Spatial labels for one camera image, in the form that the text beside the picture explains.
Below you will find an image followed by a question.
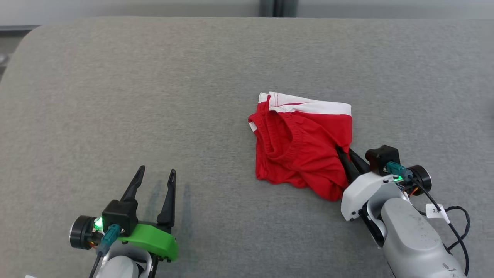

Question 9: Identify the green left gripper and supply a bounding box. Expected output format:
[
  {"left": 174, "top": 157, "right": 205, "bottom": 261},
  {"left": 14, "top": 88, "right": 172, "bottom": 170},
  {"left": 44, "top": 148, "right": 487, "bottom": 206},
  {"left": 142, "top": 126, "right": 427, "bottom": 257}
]
[{"left": 118, "top": 166, "right": 179, "bottom": 262}]

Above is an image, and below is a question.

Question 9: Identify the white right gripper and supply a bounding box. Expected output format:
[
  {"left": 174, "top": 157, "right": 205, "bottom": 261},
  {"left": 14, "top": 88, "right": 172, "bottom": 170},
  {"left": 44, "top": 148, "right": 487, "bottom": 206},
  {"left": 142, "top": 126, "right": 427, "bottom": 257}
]
[{"left": 336, "top": 146, "right": 409, "bottom": 222}]

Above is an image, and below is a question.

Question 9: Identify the red and white jersey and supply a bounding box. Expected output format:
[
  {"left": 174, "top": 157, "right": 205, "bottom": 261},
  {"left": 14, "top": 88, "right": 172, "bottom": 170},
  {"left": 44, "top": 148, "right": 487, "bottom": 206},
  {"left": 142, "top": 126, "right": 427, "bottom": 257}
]
[{"left": 248, "top": 92, "right": 353, "bottom": 202}]

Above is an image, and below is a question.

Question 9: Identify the black round right gripper motor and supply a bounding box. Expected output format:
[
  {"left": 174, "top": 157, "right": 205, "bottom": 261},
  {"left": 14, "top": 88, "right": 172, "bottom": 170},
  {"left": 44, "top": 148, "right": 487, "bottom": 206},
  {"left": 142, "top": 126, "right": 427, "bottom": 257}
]
[{"left": 407, "top": 165, "right": 432, "bottom": 196}]

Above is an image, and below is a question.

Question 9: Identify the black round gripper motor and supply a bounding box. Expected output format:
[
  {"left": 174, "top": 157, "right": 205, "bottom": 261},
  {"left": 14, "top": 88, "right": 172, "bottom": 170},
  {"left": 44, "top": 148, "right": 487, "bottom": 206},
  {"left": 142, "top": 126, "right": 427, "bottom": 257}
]
[
  {"left": 69, "top": 215, "right": 97, "bottom": 250},
  {"left": 407, "top": 165, "right": 432, "bottom": 196}
]

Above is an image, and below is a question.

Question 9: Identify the black round left gripper motor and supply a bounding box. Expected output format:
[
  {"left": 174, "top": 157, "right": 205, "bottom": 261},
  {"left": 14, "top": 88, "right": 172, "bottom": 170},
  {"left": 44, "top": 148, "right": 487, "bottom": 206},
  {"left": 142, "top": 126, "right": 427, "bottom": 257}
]
[{"left": 69, "top": 215, "right": 97, "bottom": 250}]

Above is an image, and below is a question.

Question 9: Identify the grey fabric sofa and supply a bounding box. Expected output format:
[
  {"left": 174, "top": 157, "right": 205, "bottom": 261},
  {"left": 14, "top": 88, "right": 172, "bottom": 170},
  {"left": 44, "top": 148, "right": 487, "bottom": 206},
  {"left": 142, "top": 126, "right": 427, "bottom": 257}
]
[{"left": 0, "top": 16, "right": 494, "bottom": 278}]

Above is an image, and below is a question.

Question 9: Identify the left arm cable teal plug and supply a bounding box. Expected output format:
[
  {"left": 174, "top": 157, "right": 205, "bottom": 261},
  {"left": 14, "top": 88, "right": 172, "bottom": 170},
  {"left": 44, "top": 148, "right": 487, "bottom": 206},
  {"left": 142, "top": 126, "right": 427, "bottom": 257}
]
[{"left": 89, "top": 224, "right": 121, "bottom": 278}]

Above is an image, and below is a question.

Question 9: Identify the white cable label tag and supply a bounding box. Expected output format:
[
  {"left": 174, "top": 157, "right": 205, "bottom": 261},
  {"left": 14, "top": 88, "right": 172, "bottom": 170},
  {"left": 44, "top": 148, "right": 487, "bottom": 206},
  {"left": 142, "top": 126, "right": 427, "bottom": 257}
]
[{"left": 426, "top": 204, "right": 450, "bottom": 224}]

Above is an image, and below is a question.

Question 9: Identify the grey partition post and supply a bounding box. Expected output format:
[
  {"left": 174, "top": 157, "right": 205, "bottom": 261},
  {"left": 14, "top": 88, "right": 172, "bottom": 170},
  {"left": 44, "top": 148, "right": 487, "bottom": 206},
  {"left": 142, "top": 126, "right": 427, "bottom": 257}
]
[
  {"left": 275, "top": 0, "right": 299, "bottom": 18},
  {"left": 259, "top": 0, "right": 275, "bottom": 18}
]

